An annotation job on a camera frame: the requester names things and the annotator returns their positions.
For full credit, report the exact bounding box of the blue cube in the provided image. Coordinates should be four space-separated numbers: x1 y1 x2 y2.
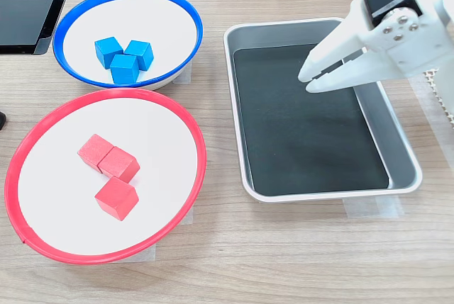
94 36 125 70
109 53 140 85
123 39 155 72

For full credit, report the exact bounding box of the red cube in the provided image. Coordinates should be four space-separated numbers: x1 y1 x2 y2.
77 133 115 174
97 145 141 184
94 176 140 222

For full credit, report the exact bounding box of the translucent tape sheet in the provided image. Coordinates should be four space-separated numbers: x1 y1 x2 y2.
404 75 454 172

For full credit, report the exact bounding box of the steel tray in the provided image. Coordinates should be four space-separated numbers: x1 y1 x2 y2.
222 16 424 204

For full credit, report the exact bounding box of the black mat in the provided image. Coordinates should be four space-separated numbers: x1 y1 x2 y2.
233 42 391 197

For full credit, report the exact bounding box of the white plate blue rim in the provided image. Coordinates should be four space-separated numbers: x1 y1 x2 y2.
52 0 204 91

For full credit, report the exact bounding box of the black flat device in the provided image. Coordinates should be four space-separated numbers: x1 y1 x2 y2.
0 0 78 56

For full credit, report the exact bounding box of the white plate red rim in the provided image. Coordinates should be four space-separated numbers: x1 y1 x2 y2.
4 87 208 265

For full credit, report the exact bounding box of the pale perforated base plate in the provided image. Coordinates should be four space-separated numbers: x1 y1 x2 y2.
423 69 454 130

